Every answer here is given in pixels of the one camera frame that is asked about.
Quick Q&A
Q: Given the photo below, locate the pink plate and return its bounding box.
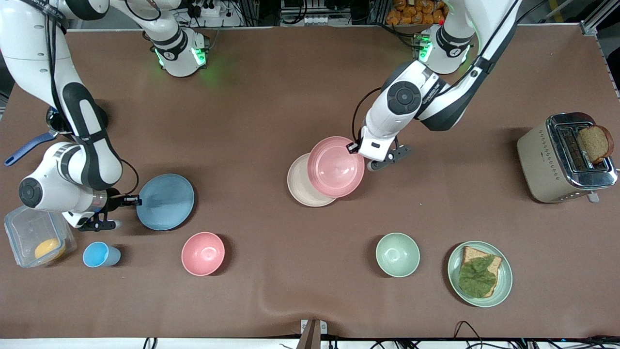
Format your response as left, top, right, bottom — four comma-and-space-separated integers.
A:
307, 136, 366, 198

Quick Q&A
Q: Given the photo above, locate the blue plate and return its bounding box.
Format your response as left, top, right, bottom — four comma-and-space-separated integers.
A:
136, 174, 195, 231

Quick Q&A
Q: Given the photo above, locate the blue cup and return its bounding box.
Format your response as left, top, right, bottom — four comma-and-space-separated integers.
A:
82, 241, 122, 268

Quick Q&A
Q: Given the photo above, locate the yellow round food item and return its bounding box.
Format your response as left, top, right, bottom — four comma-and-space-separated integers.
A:
34, 238, 66, 261

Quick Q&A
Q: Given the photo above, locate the clear plastic container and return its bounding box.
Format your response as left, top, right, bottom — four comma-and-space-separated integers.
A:
4, 205, 77, 268

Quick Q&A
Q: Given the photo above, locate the beige plate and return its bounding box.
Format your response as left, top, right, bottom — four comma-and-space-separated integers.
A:
287, 153, 337, 207

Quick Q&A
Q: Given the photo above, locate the brown table cover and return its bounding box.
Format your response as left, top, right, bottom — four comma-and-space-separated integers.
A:
0, 24, 620, 340

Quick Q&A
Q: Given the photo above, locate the pink bowl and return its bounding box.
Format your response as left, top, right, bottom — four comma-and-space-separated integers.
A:
181, 232, 226, 277

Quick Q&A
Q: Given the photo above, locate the glass lid blue knob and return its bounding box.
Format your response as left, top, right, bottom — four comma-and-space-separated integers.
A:
46, 108, 73, 135

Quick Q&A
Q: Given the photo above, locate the green bowl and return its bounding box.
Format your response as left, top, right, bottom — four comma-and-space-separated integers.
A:
375, 233, 420, 278

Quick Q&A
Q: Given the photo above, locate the white power strip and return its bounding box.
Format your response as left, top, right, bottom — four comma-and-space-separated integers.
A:
304, 16, 351, 26

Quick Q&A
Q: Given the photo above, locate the bag of oranges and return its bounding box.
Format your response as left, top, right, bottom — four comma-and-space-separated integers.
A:
386, 0, 447, 26

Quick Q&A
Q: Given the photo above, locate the brown bread slice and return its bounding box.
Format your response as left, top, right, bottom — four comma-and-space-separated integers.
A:
460, 246, 503, 297

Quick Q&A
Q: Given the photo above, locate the green lettuce leaf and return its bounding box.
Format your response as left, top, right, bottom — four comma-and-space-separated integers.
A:
458, 256, 497, 298

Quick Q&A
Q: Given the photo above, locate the beige chrome toaster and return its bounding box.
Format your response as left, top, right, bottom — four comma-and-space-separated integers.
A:
516, 112, 619, 204

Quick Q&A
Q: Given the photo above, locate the green plate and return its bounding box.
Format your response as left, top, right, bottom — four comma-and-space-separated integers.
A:
447, 241, 513, 308

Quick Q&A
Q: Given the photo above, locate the metal table clamp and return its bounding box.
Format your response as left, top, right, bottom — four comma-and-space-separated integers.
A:
296, 319, 328, 349

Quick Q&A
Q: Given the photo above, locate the toast slice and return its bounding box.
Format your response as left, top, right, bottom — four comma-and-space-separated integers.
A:
576, 125, 615, 164

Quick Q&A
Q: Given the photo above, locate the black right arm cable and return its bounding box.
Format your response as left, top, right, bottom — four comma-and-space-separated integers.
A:
119, 159, 140, 197

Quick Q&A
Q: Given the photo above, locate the black pot blue handle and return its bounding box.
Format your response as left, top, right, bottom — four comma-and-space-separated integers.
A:
4, 99, 109, 167

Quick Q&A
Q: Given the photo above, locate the black looped floor cable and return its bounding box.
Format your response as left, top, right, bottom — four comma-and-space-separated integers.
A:
453, 320, 486, 349

